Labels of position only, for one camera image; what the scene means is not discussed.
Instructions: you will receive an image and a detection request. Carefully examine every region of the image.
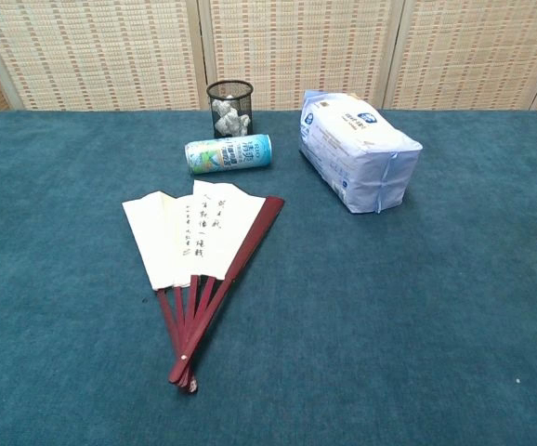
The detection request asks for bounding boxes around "red paper folding fan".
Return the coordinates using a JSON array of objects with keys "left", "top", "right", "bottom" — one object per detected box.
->
[{"left": 121, "top": 179, "right": 286, "bottom": 393}]

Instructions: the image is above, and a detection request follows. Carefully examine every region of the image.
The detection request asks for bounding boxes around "teal table cloth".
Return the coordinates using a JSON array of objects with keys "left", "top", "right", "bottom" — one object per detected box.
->
[{"left": 0, "top": 109, "right": 537, "bottom": 446}]

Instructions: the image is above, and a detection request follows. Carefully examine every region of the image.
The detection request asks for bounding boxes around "light blue tissue pack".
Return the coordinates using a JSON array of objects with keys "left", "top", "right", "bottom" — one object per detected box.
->
[{"left": 297, "top": 89, "right": 424, "bottom": 216}]

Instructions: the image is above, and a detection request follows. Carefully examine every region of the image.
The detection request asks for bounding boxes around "light blue drink can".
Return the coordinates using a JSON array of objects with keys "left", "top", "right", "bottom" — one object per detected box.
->
[{"left": 184, "top": 133, "right": 274, "bottom": 176}]

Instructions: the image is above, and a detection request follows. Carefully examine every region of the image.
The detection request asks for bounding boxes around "crumpled white paper ball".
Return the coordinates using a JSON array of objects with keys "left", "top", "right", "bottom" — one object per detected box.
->
[{"left": 210, "top": 100, "right": 252, "bottom": 138}]

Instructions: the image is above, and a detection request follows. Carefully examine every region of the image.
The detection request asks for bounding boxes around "black mesh pen holder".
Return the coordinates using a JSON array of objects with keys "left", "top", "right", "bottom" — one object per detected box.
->
[{"left": 205, "top": 80, "right": 255, "bottom": 139}]

